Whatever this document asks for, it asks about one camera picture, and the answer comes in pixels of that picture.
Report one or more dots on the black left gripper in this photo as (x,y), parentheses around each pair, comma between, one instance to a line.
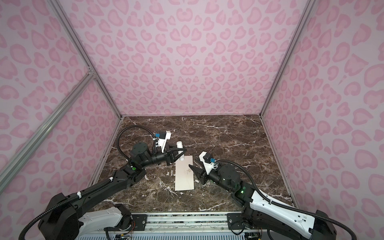
(169,156)

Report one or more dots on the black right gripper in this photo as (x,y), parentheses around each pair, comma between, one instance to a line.
(200,174)

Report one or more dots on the cream white envelope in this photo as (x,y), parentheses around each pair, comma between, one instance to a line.
(184,178)

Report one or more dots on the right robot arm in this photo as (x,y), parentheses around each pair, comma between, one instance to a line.
(258,213)

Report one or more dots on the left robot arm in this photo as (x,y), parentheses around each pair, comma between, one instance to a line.
(65,218)

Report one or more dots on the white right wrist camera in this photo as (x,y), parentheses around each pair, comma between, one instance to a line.
(208,161)

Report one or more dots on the metal base rail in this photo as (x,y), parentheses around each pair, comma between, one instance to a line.
(181,226)

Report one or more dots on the aluminium corner frame post right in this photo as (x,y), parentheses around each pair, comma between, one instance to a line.
(308,11)

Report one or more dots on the aluminium corner frame post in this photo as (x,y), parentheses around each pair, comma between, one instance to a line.
(308,11)
(79,46)

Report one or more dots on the aluminium diagonal frame bar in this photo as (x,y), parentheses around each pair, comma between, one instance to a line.
(25,152)

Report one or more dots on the aluminium corner frame post left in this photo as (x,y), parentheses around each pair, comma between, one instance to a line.
(79,46)

